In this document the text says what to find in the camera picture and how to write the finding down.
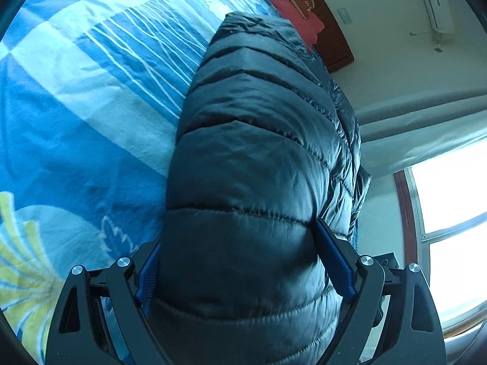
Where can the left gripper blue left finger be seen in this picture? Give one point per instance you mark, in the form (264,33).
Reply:
(146,271)

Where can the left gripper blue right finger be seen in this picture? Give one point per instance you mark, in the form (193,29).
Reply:
(339,259)

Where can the black puffer jacket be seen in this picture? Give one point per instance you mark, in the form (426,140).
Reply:
(267,143)

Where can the right window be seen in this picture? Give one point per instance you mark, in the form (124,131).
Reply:
(443,212)

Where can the right grey curtain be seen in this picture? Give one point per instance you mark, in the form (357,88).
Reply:
(404,131)

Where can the dark wooden headboard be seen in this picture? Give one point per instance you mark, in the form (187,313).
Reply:
(331,46)

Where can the blue patterned bed sheet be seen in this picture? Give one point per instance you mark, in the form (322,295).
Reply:
(91,93)

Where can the red pillow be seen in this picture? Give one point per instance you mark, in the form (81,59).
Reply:
(308,29)

